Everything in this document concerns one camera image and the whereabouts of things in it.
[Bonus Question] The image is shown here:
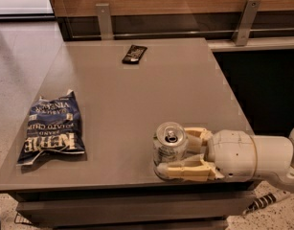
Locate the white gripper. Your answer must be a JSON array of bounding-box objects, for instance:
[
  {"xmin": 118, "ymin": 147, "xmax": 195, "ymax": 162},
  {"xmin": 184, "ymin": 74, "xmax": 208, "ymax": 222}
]
[{"xmin": 155, "ymin": 127, "xmax": 257, "ymax": 182}]

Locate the silver 7up soda can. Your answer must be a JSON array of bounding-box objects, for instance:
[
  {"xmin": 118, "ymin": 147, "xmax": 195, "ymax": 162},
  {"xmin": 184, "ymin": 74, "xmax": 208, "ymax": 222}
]
[{"xmin": 153, "ymin": 122, "xmax": 189, "ymax": 178}]

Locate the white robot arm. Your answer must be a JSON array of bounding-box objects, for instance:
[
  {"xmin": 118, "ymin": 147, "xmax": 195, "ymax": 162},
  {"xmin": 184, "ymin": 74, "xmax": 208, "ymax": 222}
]
[{"xmin": 153, "ymin": 122, "xmax": 294, "ymax": 193}]

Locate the black rxbar chocolate bar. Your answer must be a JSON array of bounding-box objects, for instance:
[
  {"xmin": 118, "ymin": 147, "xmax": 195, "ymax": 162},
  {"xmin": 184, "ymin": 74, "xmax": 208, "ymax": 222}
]
[{"xmin": 122, "ymin": 45, "xmax": 147, "ymax": 64}]

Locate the grey table drawer unit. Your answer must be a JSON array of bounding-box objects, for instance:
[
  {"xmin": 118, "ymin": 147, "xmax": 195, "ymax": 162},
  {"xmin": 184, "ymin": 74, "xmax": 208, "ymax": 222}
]
[{"xmin": 0, "ymin": 38, "xmax": 255, "ymax": 230}]

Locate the blue kettle chips bag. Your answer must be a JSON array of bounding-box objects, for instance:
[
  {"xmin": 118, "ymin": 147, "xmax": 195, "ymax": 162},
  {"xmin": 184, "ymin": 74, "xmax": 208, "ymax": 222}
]
[{"xmin": 17, "ymin": 90, "xmax": 85, "ymax": 166}]

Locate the striped black white cable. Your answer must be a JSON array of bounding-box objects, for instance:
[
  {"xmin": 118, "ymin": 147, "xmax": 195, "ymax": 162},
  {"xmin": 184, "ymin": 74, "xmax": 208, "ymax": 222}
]
[{"xmin": 242, "ymin": 189, "xmax": 292, "ymax": 216}]

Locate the right metal wall bracket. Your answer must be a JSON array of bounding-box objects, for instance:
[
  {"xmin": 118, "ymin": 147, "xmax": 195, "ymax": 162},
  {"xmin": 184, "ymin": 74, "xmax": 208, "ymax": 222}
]
[{"xmin": 232, "ymin": 0, "xmax": 261, "ymax": 46}]

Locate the metal wall bracket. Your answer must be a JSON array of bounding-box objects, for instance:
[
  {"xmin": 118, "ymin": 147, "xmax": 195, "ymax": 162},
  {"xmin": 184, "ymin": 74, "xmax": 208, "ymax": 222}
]
[
  {"xmin": 232, "ymin": 0, "xmax": 261, "ymax": 46},
  {"xmin": 96, "ymin": 3, "xmax": 114, "ymax": 40}
]

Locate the left metal wall bracket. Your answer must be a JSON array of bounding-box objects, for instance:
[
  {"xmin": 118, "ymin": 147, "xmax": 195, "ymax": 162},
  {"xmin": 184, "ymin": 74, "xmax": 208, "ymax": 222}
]
[{"xmin": 96, "ymin": 3, "xmax": 114, "ymax": 40}]

